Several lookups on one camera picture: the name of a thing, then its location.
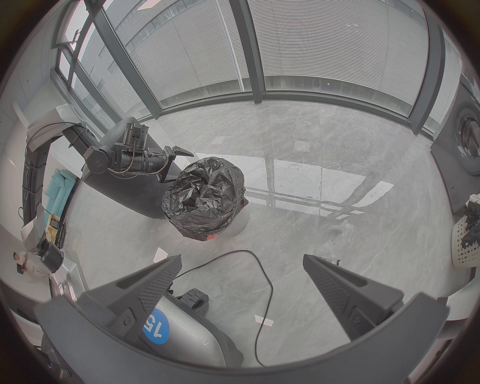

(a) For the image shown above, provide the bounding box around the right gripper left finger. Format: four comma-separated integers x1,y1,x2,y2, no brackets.
77,254,183,340

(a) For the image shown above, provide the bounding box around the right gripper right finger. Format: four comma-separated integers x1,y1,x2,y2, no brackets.
302,254,406,340

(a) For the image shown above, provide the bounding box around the black plastic bag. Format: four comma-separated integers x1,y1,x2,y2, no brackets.
161,156,247,243

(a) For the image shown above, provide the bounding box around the white trash bin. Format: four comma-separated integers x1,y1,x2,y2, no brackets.
221,198,250,238

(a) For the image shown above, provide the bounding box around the blue-green sofa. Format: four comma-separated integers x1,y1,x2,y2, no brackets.
44,168,78,220

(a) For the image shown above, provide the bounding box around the person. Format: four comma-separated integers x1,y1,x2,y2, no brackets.
12,251,51,279

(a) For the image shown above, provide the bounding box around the white plastic laundry basket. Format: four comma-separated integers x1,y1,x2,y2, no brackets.
451,217,480,271

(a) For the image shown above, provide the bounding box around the window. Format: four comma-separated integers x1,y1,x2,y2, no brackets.
49,0,464,136

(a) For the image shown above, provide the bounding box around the pile of clothes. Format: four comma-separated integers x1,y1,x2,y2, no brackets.
463,192,480,246

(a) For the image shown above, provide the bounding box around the dark grey washing machine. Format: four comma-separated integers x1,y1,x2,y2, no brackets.
429,73,480,223

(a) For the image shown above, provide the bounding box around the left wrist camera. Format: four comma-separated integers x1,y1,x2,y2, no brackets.
124,122,150,151

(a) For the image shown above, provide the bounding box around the black cable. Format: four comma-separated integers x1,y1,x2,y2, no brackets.
24,122,91,163
170,250,274,368

